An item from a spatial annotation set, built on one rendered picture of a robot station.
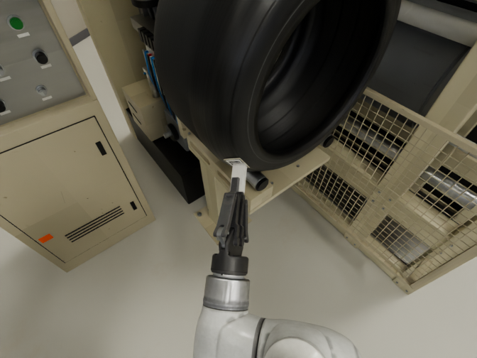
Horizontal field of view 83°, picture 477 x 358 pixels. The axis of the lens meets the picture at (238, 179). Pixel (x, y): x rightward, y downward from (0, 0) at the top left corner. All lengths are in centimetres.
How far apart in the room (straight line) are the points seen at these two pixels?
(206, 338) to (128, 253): 125
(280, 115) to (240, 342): 68
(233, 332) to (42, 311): 141
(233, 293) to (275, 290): 104
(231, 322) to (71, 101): 96
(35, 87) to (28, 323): 118
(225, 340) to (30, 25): 99
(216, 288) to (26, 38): 91
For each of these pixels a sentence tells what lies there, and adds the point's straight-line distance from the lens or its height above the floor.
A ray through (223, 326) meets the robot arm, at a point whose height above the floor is 97.
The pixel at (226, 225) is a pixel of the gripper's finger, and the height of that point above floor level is 104.
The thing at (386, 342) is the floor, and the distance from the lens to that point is 167.
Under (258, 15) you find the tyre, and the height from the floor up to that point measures 134.
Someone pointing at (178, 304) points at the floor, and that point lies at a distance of 157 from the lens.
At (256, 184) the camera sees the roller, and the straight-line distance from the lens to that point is 74.
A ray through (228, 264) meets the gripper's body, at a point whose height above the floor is 100.
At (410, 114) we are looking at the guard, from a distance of 96.
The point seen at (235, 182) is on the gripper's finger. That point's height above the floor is 104.
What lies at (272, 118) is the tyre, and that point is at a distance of 94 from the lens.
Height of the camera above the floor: 150
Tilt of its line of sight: 52 degrees down
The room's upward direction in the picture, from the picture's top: straight up
